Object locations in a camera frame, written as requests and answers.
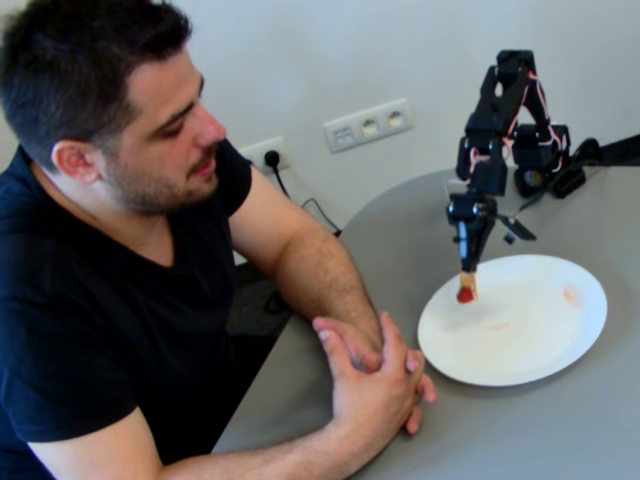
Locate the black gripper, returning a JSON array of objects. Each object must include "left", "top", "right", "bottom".
[{"left": 446, "top": 192, "right": 499, "bottom": 274}]

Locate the person's left forearm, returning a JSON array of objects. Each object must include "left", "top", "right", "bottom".
[{"left": 272, "top": 229, "right": 386, "bottom": 351}]

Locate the person's right forearm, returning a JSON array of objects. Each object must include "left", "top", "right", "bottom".
[{"left": 157, "top": 404, "right": 351, "bottom": 480}]

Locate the person's left hand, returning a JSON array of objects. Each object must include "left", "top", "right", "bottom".
[{"left": 372, "top": 313, "right": 439, "bottom": 434}]

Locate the person's right hand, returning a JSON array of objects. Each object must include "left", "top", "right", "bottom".
[{"left": 313, "top": 315, "right": 416, "bottom": 436}]

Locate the white round plate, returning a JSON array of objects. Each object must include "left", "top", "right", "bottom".
[{"left": 417, "top": 253, "right": 610, "bottom": 388}]

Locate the black table clamp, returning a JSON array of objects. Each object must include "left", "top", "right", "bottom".
[{"left": 549, "top": 137, "right": 604, "bottom": 200}]

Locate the black v-neck t-shirt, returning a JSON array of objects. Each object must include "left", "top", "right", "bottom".
[{"left": 0, "top": 139, "right": 254, "bottom": 480}]

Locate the dark-haired bearded man's head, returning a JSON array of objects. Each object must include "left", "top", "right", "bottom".
[{"left": 0, "top": 0, "right": 229, "bottom": 217}]

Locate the white double wall socket panel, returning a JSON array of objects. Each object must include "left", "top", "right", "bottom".
[{"left": 322, "top": 97, "right": 416, "bottom": 155}]

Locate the black power cable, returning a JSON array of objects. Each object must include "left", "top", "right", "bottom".
[{"left": 272, "top": 168, "right": 344, "bottom": 239}]

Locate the white single wall socket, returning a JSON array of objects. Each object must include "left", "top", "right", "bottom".
[{"left": 237, "top": 135, "right": 292, "bottom": 176}]

